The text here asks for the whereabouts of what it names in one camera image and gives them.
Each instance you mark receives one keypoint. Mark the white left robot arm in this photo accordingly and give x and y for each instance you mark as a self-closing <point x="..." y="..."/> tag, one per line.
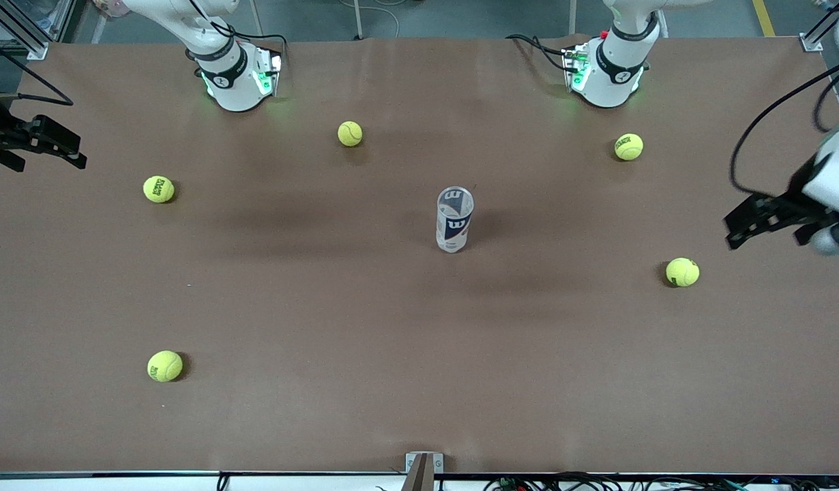
<point x="614" y="82"/>

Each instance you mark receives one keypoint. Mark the yellow-green tennis ball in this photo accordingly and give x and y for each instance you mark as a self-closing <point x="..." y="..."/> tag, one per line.
<point x="350" y="134"/>
<point x="683" y="272"/>
<point x="164" y="366"/>
<point x="628" y="146"/>
<point x="158" y="189"/>

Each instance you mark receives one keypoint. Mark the aluminium frame post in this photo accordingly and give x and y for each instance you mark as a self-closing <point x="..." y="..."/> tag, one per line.
<point x="810" y="42"/>
<point x="36" y="49"/>

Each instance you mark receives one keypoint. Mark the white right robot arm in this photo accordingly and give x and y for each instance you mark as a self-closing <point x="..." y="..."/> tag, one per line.
<point x="235" y="88"/>

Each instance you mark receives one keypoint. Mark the grey metal table bracket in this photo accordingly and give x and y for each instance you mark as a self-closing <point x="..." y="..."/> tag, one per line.
<point x="423" y="470"/>

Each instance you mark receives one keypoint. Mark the clear Wilson tennis ball can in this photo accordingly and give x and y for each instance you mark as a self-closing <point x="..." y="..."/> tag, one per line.
<point x="453" y="228"/>

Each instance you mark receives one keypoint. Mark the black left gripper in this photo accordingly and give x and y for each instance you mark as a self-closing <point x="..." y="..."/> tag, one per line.
<point x="796" y="193"/>

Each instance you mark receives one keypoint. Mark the metal table leg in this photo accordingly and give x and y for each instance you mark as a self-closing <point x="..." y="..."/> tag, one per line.
<point x="662" y="24"/>
<point x="357" y="18"/>
<point x="256" y="17"/>
<point x="572" y="17"/>

